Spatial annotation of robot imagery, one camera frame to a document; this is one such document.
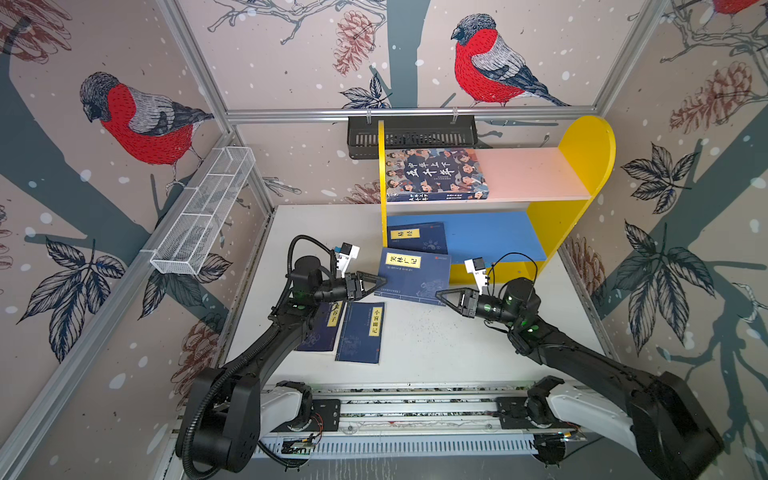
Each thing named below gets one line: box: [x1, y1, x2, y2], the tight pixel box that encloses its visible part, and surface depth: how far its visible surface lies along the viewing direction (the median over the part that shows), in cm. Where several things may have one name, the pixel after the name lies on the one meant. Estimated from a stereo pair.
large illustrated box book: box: [386, 148, 490, 202], surface depth 70 cm
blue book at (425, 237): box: [387, 222, 448, 254], surface depth 94 cm
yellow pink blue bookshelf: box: [378, 116, 617, 284], surface depth 75 cm
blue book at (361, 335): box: [335, 301, 385, 364], surface depth 89 cm
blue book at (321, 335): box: [297, 301, 343, 351], surface depth 87 cm
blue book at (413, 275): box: [374, 247, 451, 307], surface depth 76 cm
